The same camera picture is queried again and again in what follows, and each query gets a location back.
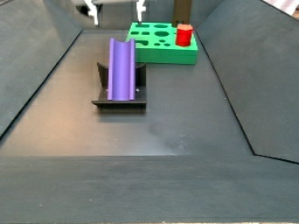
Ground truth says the brown double-leg block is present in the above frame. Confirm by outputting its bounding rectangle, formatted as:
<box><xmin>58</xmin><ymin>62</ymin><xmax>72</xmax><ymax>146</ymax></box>
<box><xmin>173</xmin><ymin>0</ymin><xmax>193</xmax><ymax>27</ymax></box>

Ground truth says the black curved fixture stand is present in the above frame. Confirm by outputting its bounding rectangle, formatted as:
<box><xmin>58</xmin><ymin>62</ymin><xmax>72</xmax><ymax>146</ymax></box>
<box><xmin>92</xmin><ymin>63</ymin><xmax>147</xmax><ymax>109</ymax></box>

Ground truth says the red hexagonal prism block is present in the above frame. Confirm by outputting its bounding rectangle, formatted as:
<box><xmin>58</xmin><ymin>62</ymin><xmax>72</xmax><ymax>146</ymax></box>
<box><xmin>175</xmin><ymin>24</ymin><xmax>193</xmax><ymax>46</ymax></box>

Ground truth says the purple arch channel block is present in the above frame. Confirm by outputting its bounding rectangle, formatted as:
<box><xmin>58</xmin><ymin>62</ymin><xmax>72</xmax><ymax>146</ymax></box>
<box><xmin>107</xmin><ymin>38</ymin><xmax>136</xmax><ymax>101</ymax></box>

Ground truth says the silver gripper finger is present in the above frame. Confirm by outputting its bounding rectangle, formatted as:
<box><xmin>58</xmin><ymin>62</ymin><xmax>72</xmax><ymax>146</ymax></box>
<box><xmin>84</xmin><ymin>0</ymin><xmax>99</xmax><ymax>25</ymax></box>
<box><xmin>135</xmin><ymin>0</ymin><xmax>146</xmax><ymax>22</ymax></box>

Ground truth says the green shape sorter board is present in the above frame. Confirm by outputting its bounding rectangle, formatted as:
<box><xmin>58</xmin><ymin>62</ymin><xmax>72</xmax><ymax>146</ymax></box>
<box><xmin>126</xmin><ymin>22</ymin><xmax>199</xmax><ymax>65</ymax></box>

